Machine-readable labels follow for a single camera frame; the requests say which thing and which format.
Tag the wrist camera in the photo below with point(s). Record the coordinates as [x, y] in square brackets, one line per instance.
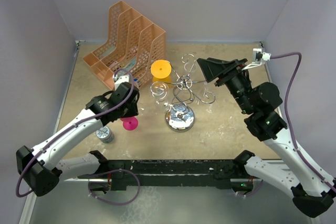
[259, 58]
[121, 77]

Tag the small round tin can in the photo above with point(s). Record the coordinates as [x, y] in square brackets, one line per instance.
[105, 135]

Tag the clear round wine glass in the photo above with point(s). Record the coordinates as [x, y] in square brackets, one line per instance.
[160, 93]

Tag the clear champagne flute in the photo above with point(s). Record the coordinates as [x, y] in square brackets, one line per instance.
[205, 96]

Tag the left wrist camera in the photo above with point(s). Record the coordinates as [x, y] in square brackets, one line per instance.
[121, 77]

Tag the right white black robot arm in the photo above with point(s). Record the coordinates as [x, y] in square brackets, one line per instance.
[311, 189]

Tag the orange plastic file organizer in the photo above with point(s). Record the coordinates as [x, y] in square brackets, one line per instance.
[134, 43]

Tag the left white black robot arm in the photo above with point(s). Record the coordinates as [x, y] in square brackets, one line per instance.
[43, 166]

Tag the yellow plastic goblet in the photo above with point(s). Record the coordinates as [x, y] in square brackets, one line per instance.
[161, 71]

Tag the black base frame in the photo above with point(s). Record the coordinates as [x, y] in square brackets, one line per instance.
[218, 173]

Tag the chrome wine glass rack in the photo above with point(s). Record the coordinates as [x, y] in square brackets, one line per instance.
[182, 93]

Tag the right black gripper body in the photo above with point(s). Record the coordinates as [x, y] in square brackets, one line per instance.
[234, 80]

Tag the pink plastic goblet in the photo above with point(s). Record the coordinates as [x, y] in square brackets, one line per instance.
[130, 123]

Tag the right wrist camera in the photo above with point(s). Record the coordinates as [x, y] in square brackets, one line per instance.
[259, 58]

